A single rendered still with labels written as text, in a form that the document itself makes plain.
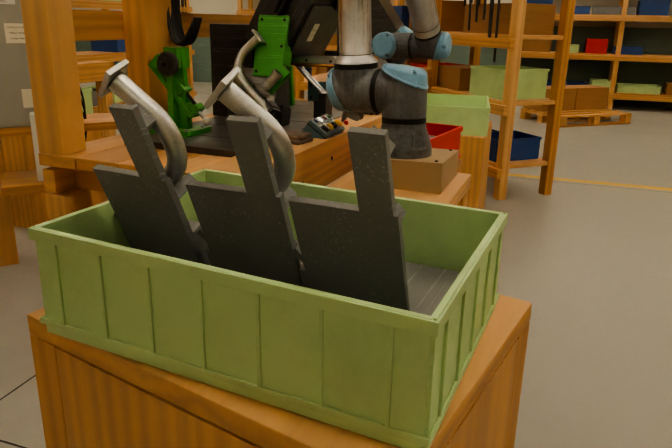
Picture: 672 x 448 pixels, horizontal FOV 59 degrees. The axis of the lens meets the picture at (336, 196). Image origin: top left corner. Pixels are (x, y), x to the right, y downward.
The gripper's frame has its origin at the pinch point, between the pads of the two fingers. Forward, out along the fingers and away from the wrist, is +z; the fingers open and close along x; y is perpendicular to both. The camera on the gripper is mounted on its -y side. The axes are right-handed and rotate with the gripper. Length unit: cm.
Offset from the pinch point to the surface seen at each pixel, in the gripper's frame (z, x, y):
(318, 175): 12.1, -20.5, 9.2
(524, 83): -11, 277, 34
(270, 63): 2.6, 1.0, -31.6
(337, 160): 10.9, -5.1, 8.3
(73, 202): 52, -59, -37
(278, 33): -6.6, 3.6, -35.9
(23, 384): 134, -55, -25
